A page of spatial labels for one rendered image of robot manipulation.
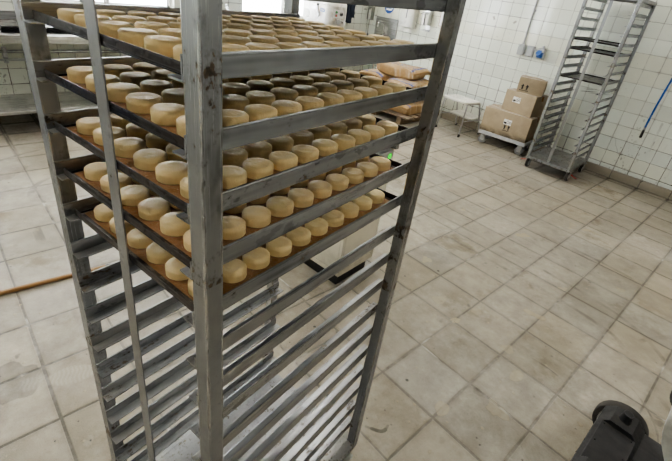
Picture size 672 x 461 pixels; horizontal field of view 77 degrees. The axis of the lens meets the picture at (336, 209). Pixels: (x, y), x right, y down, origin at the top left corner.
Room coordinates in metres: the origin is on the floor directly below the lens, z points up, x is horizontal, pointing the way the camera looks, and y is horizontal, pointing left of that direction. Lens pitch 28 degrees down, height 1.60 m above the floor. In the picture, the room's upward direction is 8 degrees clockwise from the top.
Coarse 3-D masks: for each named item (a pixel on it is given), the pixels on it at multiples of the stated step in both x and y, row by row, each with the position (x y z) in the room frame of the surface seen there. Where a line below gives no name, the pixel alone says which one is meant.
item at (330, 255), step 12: (372, 228) 2.19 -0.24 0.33; (348, 240) 2.01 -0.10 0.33; (360, 240) 2.11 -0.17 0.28; (324, 252) 2.06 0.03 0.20; (336, 252) 2.00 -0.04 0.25; (348, 252) 2.03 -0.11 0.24; (372, 252) 2.24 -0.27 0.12; (312, 264) 2.15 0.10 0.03; (324, 264) 2.05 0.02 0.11; (360, 264) 2.20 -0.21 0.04; (336, 276) 2.02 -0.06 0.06; (348, 276) 2.12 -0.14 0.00
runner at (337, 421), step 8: (352, 400) 0.99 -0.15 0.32; (344, 408) 0.95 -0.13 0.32; (352, 408) 0.95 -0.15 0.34; (336, 416) 0.92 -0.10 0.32; (344, 416) 0.91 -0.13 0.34; (336, 424) 0.87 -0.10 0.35; (328, 432) 0.84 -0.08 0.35; (320, 440) 0.83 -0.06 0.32; (312, 448) 0.80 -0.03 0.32; (304, 456) 0.77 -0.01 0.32
